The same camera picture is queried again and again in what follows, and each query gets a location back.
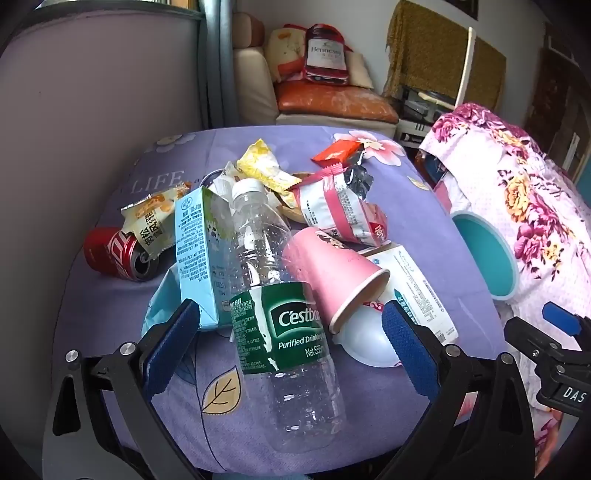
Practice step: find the purple floral tablecloth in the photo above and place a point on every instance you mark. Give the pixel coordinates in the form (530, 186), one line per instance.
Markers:
(406, 203)

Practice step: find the yellow white crumpled wrapper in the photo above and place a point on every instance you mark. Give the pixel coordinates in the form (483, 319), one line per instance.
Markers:
(261, 161)

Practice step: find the red orange snack packet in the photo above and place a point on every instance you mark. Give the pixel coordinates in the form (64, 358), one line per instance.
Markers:
(337, 151)

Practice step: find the teal bin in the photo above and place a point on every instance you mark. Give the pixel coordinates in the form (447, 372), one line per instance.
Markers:
(480, 249)

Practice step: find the orange seat cushion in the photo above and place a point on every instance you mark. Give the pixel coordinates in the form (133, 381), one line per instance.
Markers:
(332, 101)

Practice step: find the pink paper cup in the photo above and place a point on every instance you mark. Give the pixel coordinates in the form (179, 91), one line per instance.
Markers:
(332, 272)

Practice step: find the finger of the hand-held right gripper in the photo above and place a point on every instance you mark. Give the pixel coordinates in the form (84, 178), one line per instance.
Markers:
(526, 337)
(561, 317)

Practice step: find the light blue milk carton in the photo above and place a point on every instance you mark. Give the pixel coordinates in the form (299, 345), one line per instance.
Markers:
(198, 249)

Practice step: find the white pole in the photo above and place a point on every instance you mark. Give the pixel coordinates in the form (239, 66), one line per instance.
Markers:
(465, 64)

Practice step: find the orange white cake wrapper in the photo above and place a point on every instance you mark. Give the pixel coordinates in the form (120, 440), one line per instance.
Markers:
(152, 217)

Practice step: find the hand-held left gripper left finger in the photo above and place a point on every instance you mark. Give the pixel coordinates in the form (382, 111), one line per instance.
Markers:
(173, 346)

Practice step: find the clear green-label plastic bottle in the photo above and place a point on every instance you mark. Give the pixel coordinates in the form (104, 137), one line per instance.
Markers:
(286, 323)

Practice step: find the white blue-print carton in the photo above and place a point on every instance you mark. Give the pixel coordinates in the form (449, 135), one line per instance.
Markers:
(415, 286)

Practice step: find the white cabinet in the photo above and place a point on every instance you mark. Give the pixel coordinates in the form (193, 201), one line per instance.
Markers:
(408, 134)

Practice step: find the woven brown basket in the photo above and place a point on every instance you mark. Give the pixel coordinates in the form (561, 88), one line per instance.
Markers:
(293, 214)

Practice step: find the dark wooden furniture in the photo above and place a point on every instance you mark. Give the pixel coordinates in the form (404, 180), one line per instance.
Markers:
(554, 101)

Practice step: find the black stereo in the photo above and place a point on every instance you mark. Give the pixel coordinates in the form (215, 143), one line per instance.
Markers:
(415, 106)

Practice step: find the red bottle-print gift bag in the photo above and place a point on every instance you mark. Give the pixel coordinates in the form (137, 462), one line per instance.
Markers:
(325, 50)

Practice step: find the pink white wafer wrapper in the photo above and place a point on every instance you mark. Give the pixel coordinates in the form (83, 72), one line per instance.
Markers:
(337, 207)

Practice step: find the white plastic bowl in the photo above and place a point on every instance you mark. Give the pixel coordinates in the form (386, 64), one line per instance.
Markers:
(367, 339)

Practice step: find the red soda can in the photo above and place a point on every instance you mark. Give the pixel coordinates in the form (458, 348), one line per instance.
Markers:
(111, 251)

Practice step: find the grey curtain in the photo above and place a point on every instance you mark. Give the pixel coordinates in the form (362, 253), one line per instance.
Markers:
(217, 60)

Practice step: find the mustard yellow cloth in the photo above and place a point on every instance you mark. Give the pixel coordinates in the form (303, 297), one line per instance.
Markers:
(429, 46)

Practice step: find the dark framed wall picture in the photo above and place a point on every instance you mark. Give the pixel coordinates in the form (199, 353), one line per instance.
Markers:
(466, 7)

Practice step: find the yellow flower-print pillow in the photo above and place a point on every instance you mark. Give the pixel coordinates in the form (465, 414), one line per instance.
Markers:
(284, 50)

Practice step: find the pink floral blanket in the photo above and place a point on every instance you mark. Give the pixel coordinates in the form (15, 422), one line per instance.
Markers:
(521, 184)

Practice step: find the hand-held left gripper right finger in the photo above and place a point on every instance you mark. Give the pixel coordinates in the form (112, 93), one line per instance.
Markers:
(411, 350)

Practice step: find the beige sofa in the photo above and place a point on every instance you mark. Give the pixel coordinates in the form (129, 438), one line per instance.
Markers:
(251, 92)

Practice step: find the white pillow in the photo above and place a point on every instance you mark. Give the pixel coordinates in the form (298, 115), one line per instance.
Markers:
(360, 69)

